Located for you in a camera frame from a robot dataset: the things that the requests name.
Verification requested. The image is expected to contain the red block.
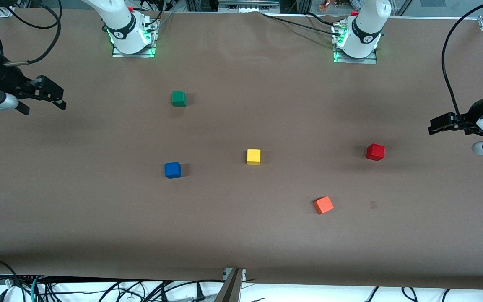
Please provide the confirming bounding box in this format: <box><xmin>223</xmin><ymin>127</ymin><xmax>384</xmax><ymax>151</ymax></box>
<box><xmin>366</xmin><ymin>143</ymin><xmax>386</xmax><ymax>161</ymax></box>

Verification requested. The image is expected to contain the blue block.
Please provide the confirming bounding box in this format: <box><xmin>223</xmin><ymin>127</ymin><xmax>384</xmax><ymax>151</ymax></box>
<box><xmin>164</xmin><ymin>162</ymin><xmax>182</xmax><ymax>179</ymax></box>

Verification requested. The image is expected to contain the orange block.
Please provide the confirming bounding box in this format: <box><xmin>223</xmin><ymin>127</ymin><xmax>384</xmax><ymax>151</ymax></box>
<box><xmin>313</xmin><ymin>196</ymin><xmax>335</xmax><ymax>215</ymax></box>

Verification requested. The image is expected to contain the brown paper table cover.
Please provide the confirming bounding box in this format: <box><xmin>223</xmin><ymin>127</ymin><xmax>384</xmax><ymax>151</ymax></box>
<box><xmin>0</xmin><ymin>8</ymin><xmax>483</xmax><ymax>291</ymax></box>

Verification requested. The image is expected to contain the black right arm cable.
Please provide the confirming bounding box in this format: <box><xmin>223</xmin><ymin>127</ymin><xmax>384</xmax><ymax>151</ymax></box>
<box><xmin>9</xmin><ymin>0</ymin><xmax>62</xmax><ymax>30</ymax></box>

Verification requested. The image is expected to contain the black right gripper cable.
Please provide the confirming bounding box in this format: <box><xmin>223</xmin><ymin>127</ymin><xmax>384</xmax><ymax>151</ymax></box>
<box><xmin>2</xmin><ymin>0</ymin><xmax>62</xmax><ymax>68</ymax></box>

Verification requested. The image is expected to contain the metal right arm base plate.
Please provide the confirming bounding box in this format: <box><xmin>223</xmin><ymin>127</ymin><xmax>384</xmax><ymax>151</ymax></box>
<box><xmin>112</xmin><ymin>19</ymin><xmax>157</xmax><ymax>58</ymax></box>

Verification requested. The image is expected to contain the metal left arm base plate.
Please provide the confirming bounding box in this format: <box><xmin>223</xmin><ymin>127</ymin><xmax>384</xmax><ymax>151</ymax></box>
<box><xmin>332</xmin><ymin>23</ymin><xmax>378</xmax><ymax>65</ymax></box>

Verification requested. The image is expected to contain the black base cable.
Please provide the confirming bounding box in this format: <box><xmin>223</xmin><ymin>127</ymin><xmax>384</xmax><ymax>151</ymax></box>
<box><xmin>260</xmin><ymin>13</ymin><xmax>343</xmax><ymax>38</ymax></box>
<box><xmin>304</xmin><ymin>12</ymin><xmax>345</xmax><ymax>28</ymax></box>

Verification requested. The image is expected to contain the aluminium frame crossbar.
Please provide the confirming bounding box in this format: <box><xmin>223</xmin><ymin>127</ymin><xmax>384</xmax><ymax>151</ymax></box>
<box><xmin>218</xmin><ymin>0</ymin><xmax>280</xmax><ymax>14</ymax></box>

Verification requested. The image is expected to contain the metal table clamp bracket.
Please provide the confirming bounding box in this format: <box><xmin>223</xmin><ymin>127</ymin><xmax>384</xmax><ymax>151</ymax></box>
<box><xmin>214</xmin><ymin>268</ymin><xmax>247</xmax><ymax>302</ymax></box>

